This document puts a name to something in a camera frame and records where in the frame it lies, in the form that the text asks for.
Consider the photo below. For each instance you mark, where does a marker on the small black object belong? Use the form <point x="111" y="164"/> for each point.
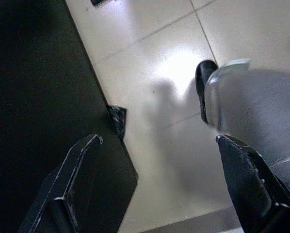
<point x="96" y="2"/>

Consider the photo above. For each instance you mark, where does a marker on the black cabinet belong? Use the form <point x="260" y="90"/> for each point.
<point x="38" y="72"/>

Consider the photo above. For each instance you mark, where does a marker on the black marbled block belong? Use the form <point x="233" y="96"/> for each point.
<point x="117" y="119"/>

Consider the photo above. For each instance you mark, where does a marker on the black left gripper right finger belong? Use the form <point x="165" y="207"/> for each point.
<point x="249" y="189"/>

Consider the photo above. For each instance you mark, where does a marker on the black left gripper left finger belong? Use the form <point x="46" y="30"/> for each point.
<point x="50" y="194"/>

